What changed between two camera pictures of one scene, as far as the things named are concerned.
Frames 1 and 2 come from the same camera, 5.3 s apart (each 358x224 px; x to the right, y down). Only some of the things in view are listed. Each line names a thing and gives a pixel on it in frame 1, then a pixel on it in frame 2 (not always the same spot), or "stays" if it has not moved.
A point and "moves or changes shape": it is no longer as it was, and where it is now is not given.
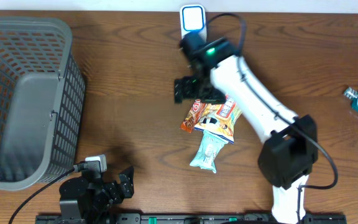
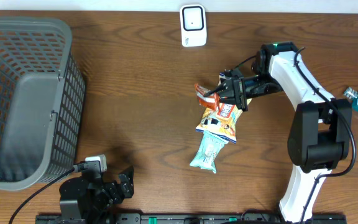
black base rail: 186,218 stays
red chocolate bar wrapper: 194,116 moves or changes shape
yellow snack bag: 219,119 stays
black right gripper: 214,96 to 234,91
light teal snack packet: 211,145 stays
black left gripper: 126,185 stays
